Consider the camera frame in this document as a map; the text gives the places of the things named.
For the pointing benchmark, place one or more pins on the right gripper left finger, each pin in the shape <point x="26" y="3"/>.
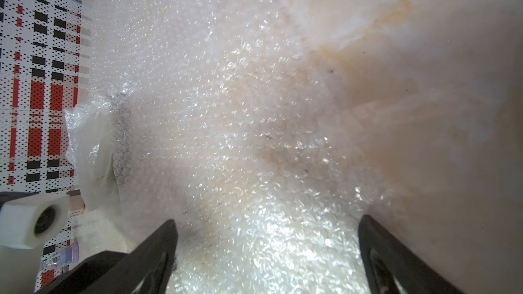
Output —
<point x="146" y="269"/>

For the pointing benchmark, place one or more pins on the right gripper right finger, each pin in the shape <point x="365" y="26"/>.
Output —
<point x="389" y="264"/>

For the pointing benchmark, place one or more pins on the bubble wrap sheet of cream plate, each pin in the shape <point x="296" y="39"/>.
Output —
<point x="223" y="122"/>

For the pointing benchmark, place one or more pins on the small beige wooden block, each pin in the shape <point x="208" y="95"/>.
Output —
<point x="76" y="203"/>

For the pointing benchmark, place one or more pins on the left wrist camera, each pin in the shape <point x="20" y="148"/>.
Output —
<point x="28" y="221"/>

